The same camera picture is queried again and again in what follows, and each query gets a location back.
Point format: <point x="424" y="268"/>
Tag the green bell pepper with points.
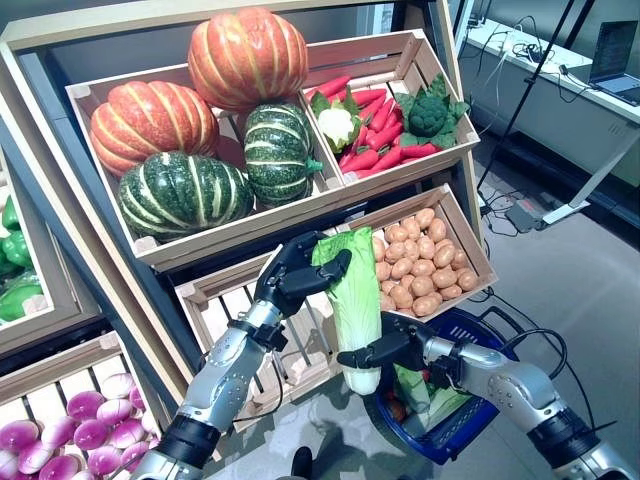
<point x="17" y="247"/>
<point x="10" y="214"/>
<point x="20" y="300"/>

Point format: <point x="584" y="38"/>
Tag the grey open laptop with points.
<point x="615" y="65"/>

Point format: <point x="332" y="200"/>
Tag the large green striped pumpkin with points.
<point x="185" y="195"/>

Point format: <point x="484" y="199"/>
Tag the black router with antennas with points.
<point x="476" y="21"/>

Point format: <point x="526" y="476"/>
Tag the green broccoli with leaves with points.
<point x="430" y="115"/>

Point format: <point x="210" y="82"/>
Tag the white cauliflower with leaves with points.
<point x="336" y="122"/>

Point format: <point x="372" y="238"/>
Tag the blue plastic shopping basket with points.
<point x="465" y="335"/>

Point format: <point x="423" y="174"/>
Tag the silver left robot leg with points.
<point x="302" y="462"/>

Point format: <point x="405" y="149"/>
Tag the small green striped pumpkin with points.
<point x="277" y="152"/>

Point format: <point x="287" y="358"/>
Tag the black five-finger right hand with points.
<point x="395" y="345"/>

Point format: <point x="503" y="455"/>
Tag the grey power box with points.
<point x="522" y="215"/>

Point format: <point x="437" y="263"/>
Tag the brown potato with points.
<point x="395" y="252"/>
<point x="427" y="247"/>
<point x="467" y="280"/>
<point x="402" y="268"/>
<point x="401" y="297"/>
<point x="451" y="292"/>
<point x="412" y="227"/>
<point x="437" y="230"/>
<point x="443" y="256"/>
<point x="385" y="271"/>
<point x="426" y="305"/>
<point x="458" y="261"/>
<point x="379" y="247"/>
<point x="411" y="250"/>
<point x="425" y="217"/>
<point x="396" y="232"/>
<point x="422" y="286"/>
<point x="388" y="302"/>
<point x="444" y="278"/>
<point x="423" y="268"/>

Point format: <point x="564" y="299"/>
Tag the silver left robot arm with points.
<point x="225" y="370"/>

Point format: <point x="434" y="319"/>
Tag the orange striped pumpkin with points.
<point x="247" y="57"/>
<point x="152" y="125"/>

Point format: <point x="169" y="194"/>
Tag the light wooden slatted crate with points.
<point x="60" y="364"/>
<point x="360" y="55"/>
<point x="37" y="302"/>
<point x="225" y="232"/>
<point x="400" y="216"/>
<point x="220" y="277"/>

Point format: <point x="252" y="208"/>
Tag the black tripod stand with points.
<point x="525" y="92"/>

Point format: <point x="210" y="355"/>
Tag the white office desk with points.
<point x="600" y="130"/>

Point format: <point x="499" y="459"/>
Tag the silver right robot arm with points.
<point x="520" y="385"/>

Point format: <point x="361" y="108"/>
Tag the small orange fruit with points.
<point x="397" y="407"/>

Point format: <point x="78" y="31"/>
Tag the red-orange carrot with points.
<point x="387" y="159"/>
<point x="367" y="96"/>
<point x="330" y="86"/>
<point x="382" y="115"/>
<point x="360" y="160"/>
<point x="420" y="150"/>
<point x="385" y="137"/>

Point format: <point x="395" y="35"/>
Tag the black five-finger left hand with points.
<point x="295" y="280"/>

